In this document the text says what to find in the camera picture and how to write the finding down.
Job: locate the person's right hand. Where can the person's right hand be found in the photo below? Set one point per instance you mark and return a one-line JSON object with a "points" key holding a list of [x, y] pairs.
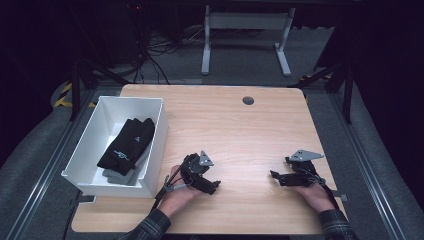
{"points": [[318, 198]]}

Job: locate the yellow black hazard tape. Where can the yellow black hazard tape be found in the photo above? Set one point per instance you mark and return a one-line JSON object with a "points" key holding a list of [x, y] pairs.
{"points": [[63, 98], [306, 78]]}

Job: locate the white box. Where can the white box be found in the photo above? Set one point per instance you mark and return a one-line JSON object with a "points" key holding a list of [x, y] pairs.
{"points": [[93, 133]]}

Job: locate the person's left hand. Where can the person's left hand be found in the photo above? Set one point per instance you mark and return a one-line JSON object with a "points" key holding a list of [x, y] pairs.
{"points": [[178, 196]]}

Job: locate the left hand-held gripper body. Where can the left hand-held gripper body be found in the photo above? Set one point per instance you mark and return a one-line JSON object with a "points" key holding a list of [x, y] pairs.
{"points": [[196, 175]]}

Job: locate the grey table bracket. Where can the grey table bracket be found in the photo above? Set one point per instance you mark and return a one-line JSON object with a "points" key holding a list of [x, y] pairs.
{"points": [[342, 197], [87, 199]]}

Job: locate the plain grey mitten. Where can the plain grey mitten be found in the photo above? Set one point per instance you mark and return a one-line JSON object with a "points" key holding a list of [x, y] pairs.
{"points": [[111, 175]]}

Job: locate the black metal stand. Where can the black metal stand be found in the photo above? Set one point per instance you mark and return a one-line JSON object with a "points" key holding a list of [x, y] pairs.
{"points": [[76, 86], [348, 93]]}

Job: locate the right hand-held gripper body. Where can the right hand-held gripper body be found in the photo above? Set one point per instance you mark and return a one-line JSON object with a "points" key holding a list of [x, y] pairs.
{"points": [[303, 178]]}

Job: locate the white metal desk frame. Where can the white metal desk frame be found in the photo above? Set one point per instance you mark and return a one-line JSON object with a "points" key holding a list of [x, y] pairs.
{"points": [[248, 20]]}

